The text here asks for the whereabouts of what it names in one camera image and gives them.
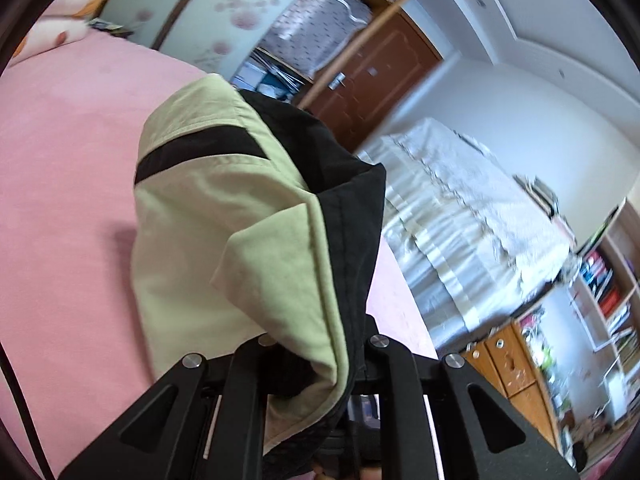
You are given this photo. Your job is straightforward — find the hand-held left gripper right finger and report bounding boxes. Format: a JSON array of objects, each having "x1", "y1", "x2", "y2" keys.
[{"x1": 352, "y1": 316, "x2": 583, "y2": 480}]

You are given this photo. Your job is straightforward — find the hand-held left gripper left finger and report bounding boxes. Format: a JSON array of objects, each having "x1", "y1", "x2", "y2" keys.
[{"x1": 57, "y1": 335, "x2": 281, "y2": 480}]

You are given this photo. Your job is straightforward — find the green and black jacket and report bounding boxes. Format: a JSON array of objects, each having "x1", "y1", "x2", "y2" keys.
[{"x1": 132, "y1": 74, "x2": 388, "y2": 480}]

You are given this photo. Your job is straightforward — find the metal clothes hangers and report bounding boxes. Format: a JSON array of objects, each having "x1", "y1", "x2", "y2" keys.
[{"x1": 255, "y1": 50, "x2": 311, "y2": 86}]

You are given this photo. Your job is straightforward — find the wooden drawer cabinet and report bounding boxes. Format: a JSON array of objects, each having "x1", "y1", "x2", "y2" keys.
[{"x1": 460, "y1": 317, "x2": 561, "y2": 453}]

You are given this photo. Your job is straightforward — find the colourful cabinet clutter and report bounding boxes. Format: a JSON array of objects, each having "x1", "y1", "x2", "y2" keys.
[{"x1": 517, "y1": 310, "x2": 571, "y2": 411}]

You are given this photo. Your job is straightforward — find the row of books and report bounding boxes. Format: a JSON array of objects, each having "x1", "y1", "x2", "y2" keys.
[{"x1": 580, "y1": 250, "x2": 626, "y2": 318}]

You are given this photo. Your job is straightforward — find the white bookshelf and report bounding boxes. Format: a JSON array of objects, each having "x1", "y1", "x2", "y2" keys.
[{"x1": 570, "y1": 200, "x2": 640, "y2": 421}]

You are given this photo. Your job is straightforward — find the pink bed blanket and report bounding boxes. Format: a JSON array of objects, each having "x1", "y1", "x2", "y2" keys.
[{"x1": 0, "y1": 27, "x2": 441, "y2": 480}]

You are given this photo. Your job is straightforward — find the white appliance box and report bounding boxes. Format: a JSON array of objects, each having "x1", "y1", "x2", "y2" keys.
[{"x1": 232, "y1": 60, "x2": 263, "y2": 88}]

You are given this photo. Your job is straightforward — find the brown wooden door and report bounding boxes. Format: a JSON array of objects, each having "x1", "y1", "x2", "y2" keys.
[{"x1": 300, "y1": 10, "x2": 446, "y2": 153}]

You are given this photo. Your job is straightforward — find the floral sliding wardrobe door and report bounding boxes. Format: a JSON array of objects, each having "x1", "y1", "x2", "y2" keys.
[
  {"x1": 172, "y1": 0, "x2": 341, "y2": 81},
  {"x1": 95, "y1": 0, "x2": 221, "y2": 51}
]

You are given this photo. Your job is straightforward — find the dotted storage bag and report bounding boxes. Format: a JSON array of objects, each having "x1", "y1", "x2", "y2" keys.
[{"x1": 260, "y1": 0, "x2": 373, "y2": 81}]

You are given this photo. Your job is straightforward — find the black cable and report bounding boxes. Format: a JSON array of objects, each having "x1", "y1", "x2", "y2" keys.
[{"x1": 0, "y1": 345, "x2": 53, "y2": 480}]

